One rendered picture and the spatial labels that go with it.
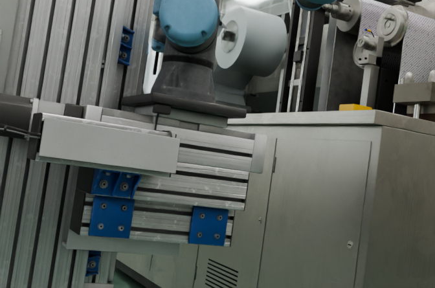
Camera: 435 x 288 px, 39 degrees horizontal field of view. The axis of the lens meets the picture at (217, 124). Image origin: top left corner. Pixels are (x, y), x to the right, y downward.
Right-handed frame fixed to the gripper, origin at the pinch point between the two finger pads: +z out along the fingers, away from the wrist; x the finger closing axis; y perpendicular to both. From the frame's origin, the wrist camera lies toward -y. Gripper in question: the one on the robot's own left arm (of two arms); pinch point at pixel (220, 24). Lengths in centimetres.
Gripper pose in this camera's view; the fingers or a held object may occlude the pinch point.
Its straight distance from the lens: 243.5
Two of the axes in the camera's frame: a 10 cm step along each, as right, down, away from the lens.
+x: 7.5, 2.0, -6.3
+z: 6.2, 1.4, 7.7
